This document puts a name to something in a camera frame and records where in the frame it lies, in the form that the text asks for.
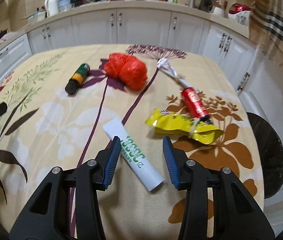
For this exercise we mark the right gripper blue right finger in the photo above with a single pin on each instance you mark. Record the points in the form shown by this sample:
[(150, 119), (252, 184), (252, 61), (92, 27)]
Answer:
[(236, 214)]

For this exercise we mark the black trash bin with liner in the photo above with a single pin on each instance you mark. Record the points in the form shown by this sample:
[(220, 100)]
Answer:
[(271, 154)]

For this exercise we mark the yellow snack wrapper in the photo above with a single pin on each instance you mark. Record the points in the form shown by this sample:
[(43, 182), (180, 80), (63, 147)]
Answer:
[(168, 122)]

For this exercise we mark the red cylinder tube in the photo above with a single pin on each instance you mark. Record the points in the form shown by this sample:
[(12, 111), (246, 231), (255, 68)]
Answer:
[(194, 104)]

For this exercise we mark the grey steel thermos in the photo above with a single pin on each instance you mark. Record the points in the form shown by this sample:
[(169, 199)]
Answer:
[(191, 3)]

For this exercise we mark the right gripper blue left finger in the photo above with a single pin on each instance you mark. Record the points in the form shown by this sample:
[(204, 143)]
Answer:
[(46, 214)]

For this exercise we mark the red plastic bag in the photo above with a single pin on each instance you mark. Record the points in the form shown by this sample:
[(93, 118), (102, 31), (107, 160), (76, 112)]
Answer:
[(128, 69)]

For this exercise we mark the white blender jug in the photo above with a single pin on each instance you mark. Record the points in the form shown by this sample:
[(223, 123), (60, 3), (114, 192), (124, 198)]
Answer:
[(218, 8)]

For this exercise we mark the white electric kettle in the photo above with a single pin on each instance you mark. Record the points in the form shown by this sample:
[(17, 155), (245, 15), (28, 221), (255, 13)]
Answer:
[(51, 7)]

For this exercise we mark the black knife block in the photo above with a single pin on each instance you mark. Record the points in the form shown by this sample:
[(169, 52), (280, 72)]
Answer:
[(206, 5)]

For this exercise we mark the green yellow black bottle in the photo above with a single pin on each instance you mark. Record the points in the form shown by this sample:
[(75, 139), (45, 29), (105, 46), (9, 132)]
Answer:
[(77, 79)]

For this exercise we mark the white lower kitchen cabinets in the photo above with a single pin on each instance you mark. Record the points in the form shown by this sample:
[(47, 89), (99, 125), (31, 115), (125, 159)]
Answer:
[(191, 30)]

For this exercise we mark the clear plastic food container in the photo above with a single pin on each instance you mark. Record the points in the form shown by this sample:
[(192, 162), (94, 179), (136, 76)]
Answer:
[(64, 5)]

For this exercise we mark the white tube green text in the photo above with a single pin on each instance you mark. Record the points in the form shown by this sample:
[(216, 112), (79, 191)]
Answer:
[(133, 155)]

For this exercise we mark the red white rice cooker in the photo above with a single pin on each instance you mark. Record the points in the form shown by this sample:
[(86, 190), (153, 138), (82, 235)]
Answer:
[(240, 14)]

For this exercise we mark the floral beige tablecloth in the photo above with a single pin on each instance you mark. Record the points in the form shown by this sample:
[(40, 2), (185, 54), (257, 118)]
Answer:
[(44, 127)]

